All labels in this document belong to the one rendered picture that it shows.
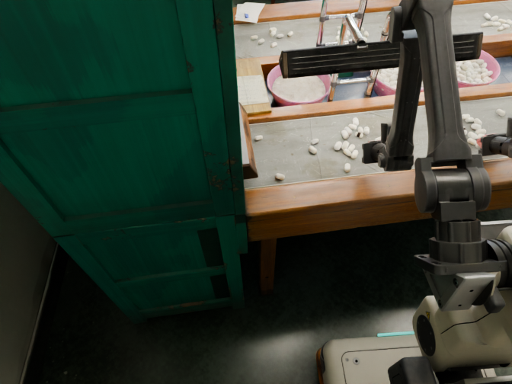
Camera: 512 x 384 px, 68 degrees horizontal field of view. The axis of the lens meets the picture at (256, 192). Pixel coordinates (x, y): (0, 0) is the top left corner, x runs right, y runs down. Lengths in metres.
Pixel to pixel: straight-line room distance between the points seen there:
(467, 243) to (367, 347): 0.96
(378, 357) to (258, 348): 0.53
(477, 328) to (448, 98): 0.53
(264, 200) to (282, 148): 0.26
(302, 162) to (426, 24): 0.70
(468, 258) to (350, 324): 1.25
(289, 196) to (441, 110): 0.63
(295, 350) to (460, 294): 1.21
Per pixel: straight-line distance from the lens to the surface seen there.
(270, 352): 1.82
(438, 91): 0.76
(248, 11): 2.06
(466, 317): 1.04
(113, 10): 0.70
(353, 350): 1.58
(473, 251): 0.70
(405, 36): 0.93
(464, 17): 2.29
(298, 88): 1.64
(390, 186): 1.32
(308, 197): 1.24
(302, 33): 1.96
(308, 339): 1.85
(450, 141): 0.73
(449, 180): 0.71
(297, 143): 1.41
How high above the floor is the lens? 1.78
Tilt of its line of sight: 55 degrees down
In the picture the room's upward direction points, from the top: 1 degrees counter-clockwise
